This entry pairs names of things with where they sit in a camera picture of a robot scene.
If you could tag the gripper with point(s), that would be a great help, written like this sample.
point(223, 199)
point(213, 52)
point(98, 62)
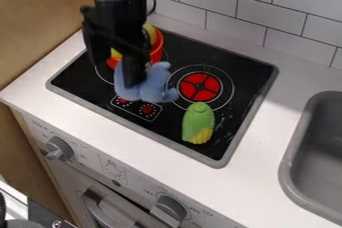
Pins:
point(116, 25)

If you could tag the red pot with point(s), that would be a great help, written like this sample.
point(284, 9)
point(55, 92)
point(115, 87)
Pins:
point(156, 50)

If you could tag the blue plush doll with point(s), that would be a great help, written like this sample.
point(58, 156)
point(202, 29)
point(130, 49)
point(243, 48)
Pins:
point(153, 85)

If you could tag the green toy corn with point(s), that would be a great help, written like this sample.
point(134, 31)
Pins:
point(197, 122)

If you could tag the toy stove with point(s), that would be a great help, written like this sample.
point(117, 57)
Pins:
point(240, 82)

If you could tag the toy sink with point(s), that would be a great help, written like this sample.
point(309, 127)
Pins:
point(318, 158)

